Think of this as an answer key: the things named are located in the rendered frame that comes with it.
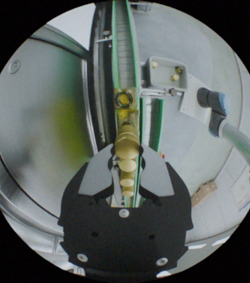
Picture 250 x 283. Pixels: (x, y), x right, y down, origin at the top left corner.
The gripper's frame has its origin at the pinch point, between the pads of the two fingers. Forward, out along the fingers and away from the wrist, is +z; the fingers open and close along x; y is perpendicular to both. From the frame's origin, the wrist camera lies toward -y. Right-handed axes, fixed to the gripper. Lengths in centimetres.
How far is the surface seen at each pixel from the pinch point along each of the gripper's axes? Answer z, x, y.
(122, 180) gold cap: 2.1, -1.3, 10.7
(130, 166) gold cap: 2.1, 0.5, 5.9
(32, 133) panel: -3.8, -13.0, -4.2
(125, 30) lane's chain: 30, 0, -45
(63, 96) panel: 5.7, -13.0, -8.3
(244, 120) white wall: 91, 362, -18
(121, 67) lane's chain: 30.2, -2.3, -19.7
